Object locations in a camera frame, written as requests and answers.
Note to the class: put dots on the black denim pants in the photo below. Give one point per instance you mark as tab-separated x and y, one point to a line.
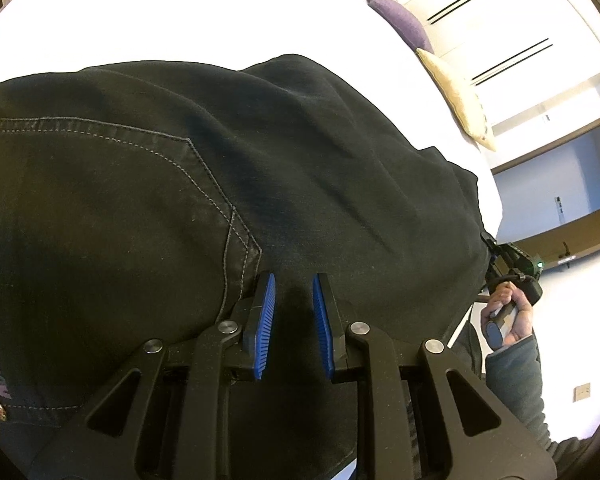
142	200

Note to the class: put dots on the purple cushion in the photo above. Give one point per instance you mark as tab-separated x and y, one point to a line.
404	22

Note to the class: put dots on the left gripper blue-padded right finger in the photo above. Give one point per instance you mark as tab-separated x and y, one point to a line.
331	332

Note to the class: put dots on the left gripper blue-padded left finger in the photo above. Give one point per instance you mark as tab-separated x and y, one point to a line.
256	336

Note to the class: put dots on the yellow cushion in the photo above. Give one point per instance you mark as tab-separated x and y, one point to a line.
461	97

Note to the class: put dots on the person's right hand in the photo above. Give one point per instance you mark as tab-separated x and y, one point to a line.
507	317

